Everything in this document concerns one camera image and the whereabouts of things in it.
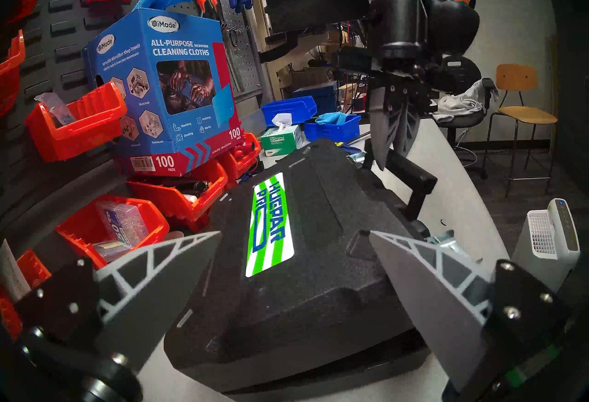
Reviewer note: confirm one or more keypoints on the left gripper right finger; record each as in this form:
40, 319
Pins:
432, 295

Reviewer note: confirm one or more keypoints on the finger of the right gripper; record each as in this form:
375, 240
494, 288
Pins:
407, 125
382, 129

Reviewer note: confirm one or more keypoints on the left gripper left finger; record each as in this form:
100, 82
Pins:
152, 286

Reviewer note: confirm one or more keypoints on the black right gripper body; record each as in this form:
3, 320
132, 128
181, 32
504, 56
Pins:
405, 28

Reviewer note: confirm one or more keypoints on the black plastic tool box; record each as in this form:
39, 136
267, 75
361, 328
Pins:
317, 267

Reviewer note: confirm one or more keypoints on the clear plastic screw box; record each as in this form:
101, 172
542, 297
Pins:
124, 221

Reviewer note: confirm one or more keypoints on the green white wipes box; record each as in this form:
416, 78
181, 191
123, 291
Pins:
280, 138

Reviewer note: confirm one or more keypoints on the blue yellow bar clamp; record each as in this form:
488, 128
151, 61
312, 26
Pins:
345, 147

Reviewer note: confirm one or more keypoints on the blue plastic bin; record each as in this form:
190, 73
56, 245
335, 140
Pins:
333, 130
287, 109

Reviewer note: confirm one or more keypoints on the grey white garment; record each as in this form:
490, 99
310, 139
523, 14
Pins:
460, 104

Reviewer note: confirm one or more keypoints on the black swivel chair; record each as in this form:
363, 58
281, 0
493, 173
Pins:
462, 69

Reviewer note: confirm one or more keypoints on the dark blue storage crate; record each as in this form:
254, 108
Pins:
317, 97

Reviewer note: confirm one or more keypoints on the wooden seat metal chair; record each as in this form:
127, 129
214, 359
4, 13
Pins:
524, 115

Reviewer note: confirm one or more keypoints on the white air purifier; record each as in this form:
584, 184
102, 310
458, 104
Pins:
547, 240

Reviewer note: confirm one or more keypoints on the blue cleaning cloths carton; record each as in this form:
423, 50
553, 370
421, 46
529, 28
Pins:
184, 92

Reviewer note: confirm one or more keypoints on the clear plastic bag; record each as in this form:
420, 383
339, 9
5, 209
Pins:
55, 106

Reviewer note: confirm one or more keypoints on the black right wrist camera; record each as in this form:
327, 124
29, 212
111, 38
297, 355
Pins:
453, 23

